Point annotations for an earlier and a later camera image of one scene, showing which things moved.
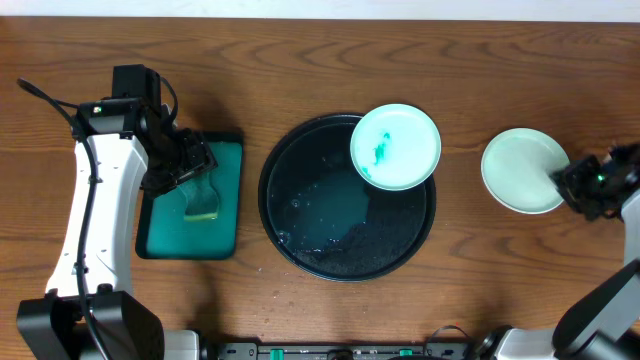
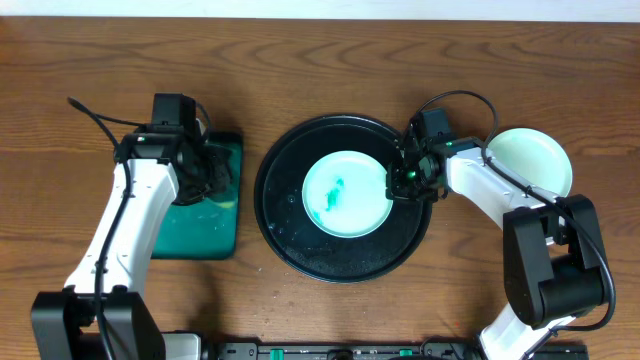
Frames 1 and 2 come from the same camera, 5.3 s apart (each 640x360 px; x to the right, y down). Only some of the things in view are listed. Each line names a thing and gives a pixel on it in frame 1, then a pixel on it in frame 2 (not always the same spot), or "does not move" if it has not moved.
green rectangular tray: (162, 230) does not move
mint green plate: (395, 147) to (345, 194)
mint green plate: (517, 166) does not move
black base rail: (335, 351) does not move
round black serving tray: (326, 218) does not move
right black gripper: (571, 181) to (400, 178)
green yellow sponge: (202, 198) to (226, 204)
